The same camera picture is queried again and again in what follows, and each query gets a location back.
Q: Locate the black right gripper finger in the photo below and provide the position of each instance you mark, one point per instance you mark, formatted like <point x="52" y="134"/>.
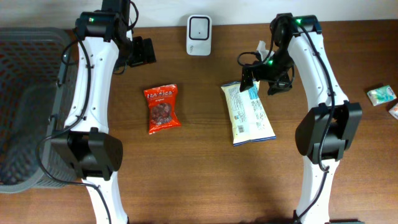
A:
<point x="246" y="79"/>
<point x="278" y="86"/>

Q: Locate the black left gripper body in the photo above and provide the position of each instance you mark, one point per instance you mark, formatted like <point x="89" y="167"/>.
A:
<point x="141" y="53"/>

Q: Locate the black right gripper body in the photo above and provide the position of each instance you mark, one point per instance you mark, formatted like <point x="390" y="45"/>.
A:
<point x="275" y="68"/>

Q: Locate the beige snack bag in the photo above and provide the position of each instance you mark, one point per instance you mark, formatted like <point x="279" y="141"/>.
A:
<point x="247" y="115"/>

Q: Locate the red snack package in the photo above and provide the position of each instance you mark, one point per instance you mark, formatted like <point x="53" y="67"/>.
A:
<point x="161" y="103"/>

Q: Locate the green tissue pack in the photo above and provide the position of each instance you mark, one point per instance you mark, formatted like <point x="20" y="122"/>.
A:
<point x="381" y="95"/>

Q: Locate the orange tissue pack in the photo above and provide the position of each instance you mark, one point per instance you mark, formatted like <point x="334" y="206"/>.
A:
<point x="394" y="111"/>

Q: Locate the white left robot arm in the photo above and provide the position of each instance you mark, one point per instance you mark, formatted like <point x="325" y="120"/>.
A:
<point x="105" y="43"/>

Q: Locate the white barcode scanner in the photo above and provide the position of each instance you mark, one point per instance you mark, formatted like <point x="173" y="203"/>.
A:
<point x="199" y="34"/>

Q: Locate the grey plastic mesh basket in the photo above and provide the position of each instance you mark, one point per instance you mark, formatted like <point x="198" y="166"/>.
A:
<point x="36" y="96"/>

